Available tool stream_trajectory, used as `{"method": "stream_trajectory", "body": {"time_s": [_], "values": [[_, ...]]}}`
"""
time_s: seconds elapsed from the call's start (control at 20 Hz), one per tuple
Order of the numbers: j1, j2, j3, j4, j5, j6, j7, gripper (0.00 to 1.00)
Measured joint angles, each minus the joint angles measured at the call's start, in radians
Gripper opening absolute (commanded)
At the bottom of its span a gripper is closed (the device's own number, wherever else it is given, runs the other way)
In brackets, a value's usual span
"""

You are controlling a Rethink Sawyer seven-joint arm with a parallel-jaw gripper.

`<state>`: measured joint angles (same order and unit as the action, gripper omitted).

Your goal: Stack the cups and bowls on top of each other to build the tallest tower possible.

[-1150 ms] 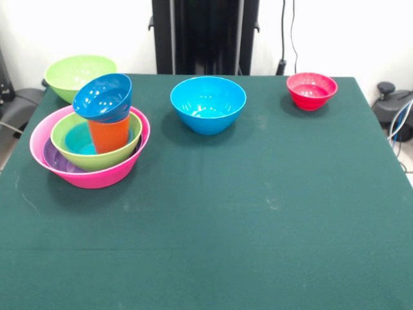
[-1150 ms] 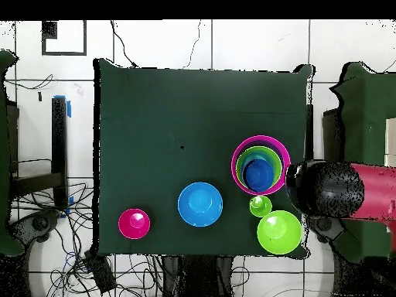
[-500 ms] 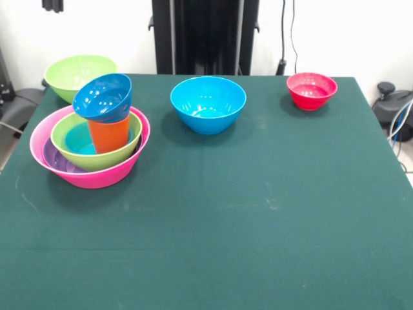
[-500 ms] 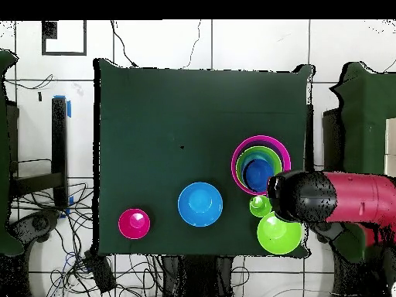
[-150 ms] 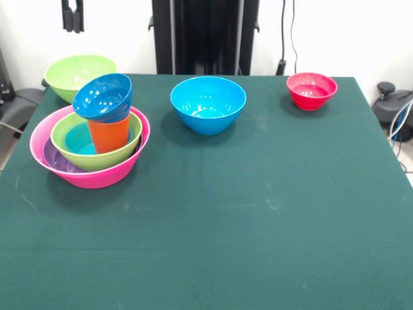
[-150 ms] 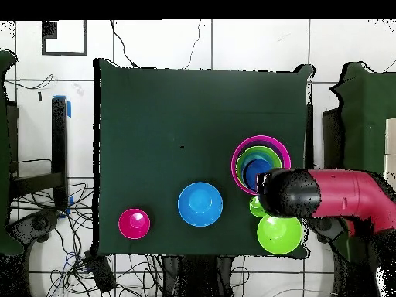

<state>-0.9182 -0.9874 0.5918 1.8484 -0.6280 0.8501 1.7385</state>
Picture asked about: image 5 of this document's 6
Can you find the dark green table cloth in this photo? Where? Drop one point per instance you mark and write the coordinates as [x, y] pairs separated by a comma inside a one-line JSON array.
[[193, 258]]

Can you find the large blue bowl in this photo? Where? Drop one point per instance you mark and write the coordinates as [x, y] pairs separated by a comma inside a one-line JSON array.
[[206, 106]]

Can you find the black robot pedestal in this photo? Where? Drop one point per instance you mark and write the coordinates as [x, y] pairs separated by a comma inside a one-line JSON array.
[[206, 38]]

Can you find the green bowl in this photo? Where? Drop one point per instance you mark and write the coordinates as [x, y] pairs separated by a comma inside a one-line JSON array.
[[96, 161], [67, 74]]

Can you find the small pink bowl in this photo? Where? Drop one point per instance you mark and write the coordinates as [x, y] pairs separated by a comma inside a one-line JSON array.
[[311, 97]]

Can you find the large pink bowl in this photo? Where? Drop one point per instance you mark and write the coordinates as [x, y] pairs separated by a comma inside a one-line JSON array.
[[93, 181]]

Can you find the light blue straight-sided bowl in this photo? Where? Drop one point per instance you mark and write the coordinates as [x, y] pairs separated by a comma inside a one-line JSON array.
[[75, 139]]

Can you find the small dark blue bowl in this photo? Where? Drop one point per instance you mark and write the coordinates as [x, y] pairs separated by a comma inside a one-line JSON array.
[[103, 97]]

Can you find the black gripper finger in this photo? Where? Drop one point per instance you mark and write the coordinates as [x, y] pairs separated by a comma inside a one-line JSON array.
[[67, 17], [79, 19]]

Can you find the orange cup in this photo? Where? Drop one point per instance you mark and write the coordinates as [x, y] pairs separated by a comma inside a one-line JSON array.
[[108, 135]]

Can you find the purple bowl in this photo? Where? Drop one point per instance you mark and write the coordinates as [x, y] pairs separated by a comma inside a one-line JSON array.
[[55, 159]]

